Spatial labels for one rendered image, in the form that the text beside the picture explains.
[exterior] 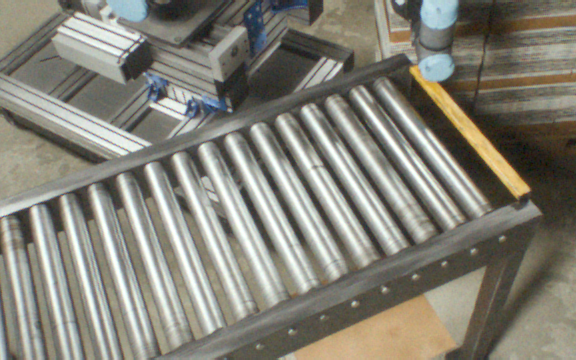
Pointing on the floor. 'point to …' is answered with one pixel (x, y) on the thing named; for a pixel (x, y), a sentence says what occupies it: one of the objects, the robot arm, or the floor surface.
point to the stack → (492, 112)
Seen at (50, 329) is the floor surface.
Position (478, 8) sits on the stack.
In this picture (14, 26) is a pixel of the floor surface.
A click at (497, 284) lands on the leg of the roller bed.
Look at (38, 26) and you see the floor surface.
